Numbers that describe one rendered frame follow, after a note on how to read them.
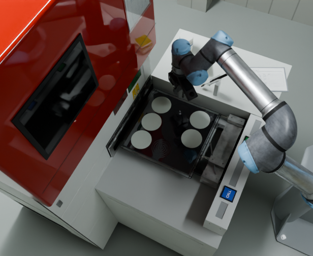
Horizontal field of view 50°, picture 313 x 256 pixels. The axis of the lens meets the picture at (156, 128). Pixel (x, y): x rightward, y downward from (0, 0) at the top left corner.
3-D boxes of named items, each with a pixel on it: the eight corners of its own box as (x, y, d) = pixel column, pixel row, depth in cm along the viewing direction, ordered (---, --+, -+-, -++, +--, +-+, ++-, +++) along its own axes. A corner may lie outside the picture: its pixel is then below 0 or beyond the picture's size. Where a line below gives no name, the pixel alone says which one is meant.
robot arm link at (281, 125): (312, 131, 105) (214, 25, 119) (284, 152, 110) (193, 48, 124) (316, 128, 115) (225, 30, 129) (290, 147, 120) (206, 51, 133)
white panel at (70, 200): (66, 223, 152) (33, 199, 117) (149, 88, 184) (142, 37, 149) (72, 226, 151) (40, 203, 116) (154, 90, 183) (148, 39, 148)
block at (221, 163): (207, 163, 156) (208, 160, 153) (210, 157, 157) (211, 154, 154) (223, 170, 154) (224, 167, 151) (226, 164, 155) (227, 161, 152)
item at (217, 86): (205, 93, 164) (207, 76, 152) (208, 87, 165) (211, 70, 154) (217, 97, 162) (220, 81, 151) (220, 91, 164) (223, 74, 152)
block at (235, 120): (226, 122, 165) (227, 119, 163) (229, 116, 167) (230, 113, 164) (242, 128, 163) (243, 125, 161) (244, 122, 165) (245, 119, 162)
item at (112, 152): (110, 156, 164) (106, 148, 155) (151, 88, 181) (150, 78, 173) (113, 157, 163) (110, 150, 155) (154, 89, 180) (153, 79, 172)
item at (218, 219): (202, 226, 148) (205, 219, 136) (245, 127, 170) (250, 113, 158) (222, 236, 146) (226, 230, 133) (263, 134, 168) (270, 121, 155)
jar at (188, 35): (177, 51, 177) (177, 38, 169) (182, 41, 180) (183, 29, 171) (189, 55, 175) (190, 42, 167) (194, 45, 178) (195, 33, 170)
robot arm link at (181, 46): (178, 56, 127) (167, 41, 131) (178, 73, 137) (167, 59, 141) (195, 48, 129) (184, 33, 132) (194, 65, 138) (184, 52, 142)
